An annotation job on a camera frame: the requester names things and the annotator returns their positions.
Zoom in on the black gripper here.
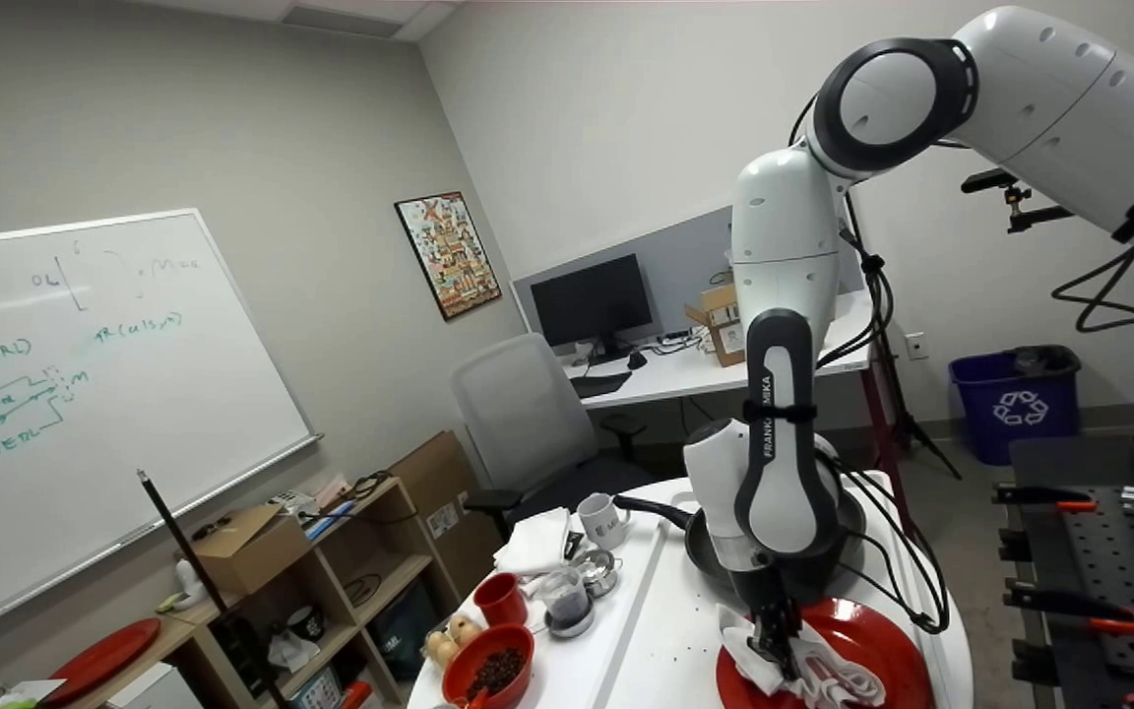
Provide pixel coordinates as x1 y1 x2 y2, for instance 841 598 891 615
737 570 814 691

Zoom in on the white cloth with red stripes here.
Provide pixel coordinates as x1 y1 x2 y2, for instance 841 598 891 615
715 615 891 709

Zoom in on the red plate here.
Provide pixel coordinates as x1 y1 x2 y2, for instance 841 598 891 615
711 595 938 709

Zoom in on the dark frying pan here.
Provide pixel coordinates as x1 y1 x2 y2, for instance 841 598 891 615
618 474 874 585

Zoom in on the silver metal cup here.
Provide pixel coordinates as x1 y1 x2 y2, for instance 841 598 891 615
570 543 623 602

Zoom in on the small grey metal pot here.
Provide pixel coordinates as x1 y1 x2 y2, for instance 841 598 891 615
538 574 599 648

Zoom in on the white mug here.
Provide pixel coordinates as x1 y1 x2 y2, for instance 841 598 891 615
574 489 632 552

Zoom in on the plain white napkin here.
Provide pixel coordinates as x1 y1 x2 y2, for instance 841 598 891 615
489 506 583 585

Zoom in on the black tripod stand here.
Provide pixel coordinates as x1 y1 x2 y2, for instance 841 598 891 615
839 195 965 484

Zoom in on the red cup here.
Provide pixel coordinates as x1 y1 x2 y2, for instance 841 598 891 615
473 570 531 629

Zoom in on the red bowl with dark contents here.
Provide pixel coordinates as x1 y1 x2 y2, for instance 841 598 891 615
439 621 538 709

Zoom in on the white office desk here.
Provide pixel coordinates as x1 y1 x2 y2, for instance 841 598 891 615
561 288 883 480

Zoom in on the black keyboard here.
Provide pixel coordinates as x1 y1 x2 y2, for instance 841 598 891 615
570 372 636 402

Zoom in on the cardboard box with label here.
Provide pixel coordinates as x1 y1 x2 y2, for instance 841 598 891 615
690 278 746 372

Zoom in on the blue recycling bin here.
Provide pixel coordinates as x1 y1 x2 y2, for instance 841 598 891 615
943 342 1086 468

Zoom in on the black perforated board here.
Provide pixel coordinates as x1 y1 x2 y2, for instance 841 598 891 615
997 436 1134 691

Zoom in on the grey office chair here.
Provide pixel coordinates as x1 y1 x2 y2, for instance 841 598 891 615
450 331 649 534

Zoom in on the black computer monitor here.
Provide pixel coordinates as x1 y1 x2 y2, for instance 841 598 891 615
523 247 658 365

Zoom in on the wooden shelf unit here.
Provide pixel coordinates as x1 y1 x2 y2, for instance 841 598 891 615
150 474 467 709

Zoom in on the framed colourful poster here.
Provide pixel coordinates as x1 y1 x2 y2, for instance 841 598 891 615
389 190 503 323

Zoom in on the flat brown cardboard box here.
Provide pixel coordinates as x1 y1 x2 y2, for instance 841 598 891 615
190 506 313 602

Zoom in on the black thin pole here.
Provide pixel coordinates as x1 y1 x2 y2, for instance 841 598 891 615
135 468 288 709

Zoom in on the white container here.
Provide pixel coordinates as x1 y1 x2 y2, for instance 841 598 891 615
102 660 203 709

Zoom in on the red round disc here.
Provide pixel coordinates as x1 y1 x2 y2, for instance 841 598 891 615
37 620 165 709

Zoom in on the whiteboard with green writing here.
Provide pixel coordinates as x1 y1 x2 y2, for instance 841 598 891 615
0 204 324 654

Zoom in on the black clamp with orange handle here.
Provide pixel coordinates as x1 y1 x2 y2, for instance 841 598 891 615
1000 574 1134 643
989 480 1101 522

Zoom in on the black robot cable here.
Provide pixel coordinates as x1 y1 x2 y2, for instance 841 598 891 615
786 94 958 639

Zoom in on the black camera on boom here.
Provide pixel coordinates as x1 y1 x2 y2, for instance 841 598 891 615
958 161 1080 242

